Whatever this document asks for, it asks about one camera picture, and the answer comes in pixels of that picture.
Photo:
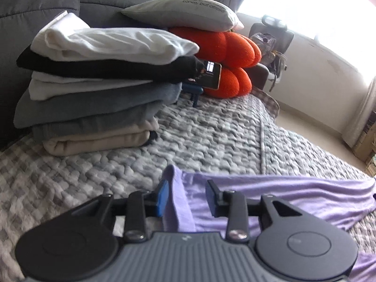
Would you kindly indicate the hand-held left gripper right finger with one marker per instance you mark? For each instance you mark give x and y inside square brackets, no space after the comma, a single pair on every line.
[211,199]

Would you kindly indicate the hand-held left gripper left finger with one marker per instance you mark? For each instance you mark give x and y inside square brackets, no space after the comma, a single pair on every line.
[163,199]

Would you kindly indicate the purple pants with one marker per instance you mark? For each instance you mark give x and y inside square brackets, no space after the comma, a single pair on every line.
[293,196]

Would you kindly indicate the stack of folded clothes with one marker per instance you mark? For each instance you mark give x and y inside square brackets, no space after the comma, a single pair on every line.
[88,100]

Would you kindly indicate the smartphone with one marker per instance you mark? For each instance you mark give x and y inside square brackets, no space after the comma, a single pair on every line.
[208,73]

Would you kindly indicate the orange pumpkin cushion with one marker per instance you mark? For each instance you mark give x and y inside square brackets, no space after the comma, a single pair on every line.
[235,50]

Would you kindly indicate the wooden shelf unit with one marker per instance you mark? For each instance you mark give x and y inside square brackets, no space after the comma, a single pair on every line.
[367,152]

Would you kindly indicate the grey backpack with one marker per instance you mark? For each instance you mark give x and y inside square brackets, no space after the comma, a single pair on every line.
[264,44]

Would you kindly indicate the beige curtain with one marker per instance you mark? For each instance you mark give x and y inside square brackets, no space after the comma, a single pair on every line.
[361,114]

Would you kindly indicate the grey office chair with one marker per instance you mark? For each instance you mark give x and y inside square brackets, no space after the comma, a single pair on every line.
[285,36]

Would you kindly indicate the white pillow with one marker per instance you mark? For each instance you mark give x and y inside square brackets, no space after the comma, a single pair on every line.
[182,14]

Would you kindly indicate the window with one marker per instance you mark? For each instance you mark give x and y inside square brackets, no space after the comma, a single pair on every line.
[308,6]

